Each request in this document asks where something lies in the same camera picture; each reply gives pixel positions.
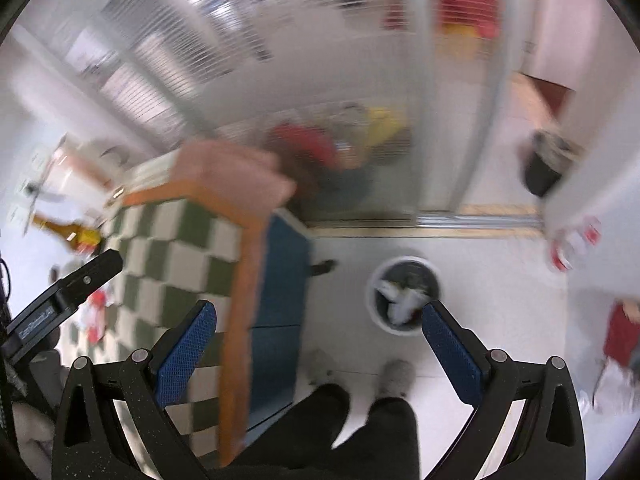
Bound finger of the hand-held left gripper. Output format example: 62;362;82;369
52;249;124;311

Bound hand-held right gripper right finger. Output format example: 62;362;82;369
421;300;587;480

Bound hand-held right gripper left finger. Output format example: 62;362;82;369
51;300;218;480

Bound white tissue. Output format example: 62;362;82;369
375;280;431;323

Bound person's left forearm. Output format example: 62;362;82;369
5;347;66;466

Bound red snack packet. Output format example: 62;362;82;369
82;287;113;311

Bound dark sauce bottle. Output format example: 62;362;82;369
30;212;106;256

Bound grey slipper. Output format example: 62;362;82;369
305;349;336;386
377;359;416;401

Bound green checkered tablecloth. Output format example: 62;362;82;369
65;152;256;456

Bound blue cabinet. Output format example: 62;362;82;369
247;212;315;433

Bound person's black trousers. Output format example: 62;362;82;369
220;382;421;480

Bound pink cloth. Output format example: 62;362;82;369
167;139;296;226

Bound red white bag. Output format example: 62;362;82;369
592;300;640;413

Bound black waste bin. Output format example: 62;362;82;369
520;129;583;198

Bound yellow plastic bag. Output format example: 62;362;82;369
362;105;408;148

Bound red plastic bag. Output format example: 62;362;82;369
270;122;338;168

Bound frosted glass sliding door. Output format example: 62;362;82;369
0;0;546;228

